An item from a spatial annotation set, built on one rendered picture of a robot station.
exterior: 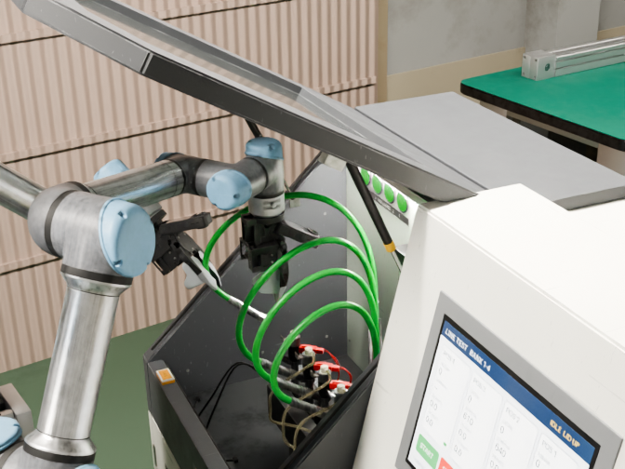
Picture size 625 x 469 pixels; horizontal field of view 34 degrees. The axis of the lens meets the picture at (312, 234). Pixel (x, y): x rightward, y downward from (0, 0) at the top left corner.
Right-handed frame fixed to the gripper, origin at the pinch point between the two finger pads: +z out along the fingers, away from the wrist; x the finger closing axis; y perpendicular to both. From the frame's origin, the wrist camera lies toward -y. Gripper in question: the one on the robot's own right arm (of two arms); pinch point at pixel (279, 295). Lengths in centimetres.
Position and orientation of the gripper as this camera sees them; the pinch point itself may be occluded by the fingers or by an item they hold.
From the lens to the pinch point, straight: 221.5
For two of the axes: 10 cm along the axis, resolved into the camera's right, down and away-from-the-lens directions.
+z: 0.2, 9.1, 4.2
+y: -9.1, 1.9, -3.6
